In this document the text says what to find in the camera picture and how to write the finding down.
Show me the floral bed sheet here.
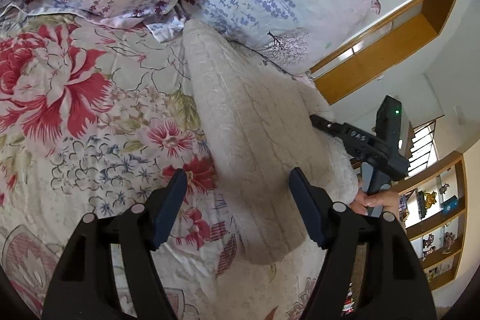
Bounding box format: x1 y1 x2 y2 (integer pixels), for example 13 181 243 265
0 10 327 320

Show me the wooden display shelf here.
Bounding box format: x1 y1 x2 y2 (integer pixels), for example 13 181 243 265
390 151 469 291

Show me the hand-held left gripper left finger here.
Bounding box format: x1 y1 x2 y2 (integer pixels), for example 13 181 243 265
41 168 188 320

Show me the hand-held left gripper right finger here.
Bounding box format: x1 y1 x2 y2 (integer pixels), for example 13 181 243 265
288 167 437 320

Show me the person's right hand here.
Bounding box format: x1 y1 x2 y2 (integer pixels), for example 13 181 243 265
352 188 400 219

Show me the small red toy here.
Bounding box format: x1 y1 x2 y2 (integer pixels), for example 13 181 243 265
342 283 356 314

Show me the wooden headboard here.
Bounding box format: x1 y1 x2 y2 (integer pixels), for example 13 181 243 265
310 0 466 105

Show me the group of shelf figurines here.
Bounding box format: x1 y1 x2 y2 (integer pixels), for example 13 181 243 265
397 183 460 279

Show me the beige cable knit sweater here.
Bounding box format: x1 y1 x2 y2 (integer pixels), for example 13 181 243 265
182 19 361 266

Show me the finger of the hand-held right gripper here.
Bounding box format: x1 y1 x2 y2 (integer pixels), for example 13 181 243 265
310 114 347 141

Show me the window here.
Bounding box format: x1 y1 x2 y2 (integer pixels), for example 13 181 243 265
409 119 440 174

